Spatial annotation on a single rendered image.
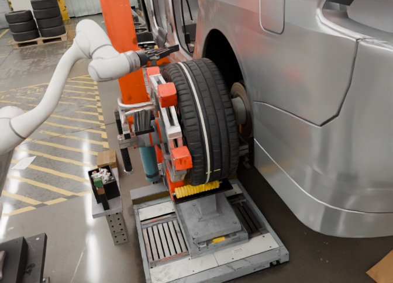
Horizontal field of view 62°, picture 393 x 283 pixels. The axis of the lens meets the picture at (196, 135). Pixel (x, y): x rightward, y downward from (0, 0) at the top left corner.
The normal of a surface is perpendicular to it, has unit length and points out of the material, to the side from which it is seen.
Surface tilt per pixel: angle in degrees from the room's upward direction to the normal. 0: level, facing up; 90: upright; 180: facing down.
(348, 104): 89
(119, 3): 90
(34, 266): 0
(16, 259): 3
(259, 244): 0
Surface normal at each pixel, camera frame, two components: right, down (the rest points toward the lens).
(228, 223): -0.11, -0.87
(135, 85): 0.27, 0.44
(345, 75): -0.76, 0.37
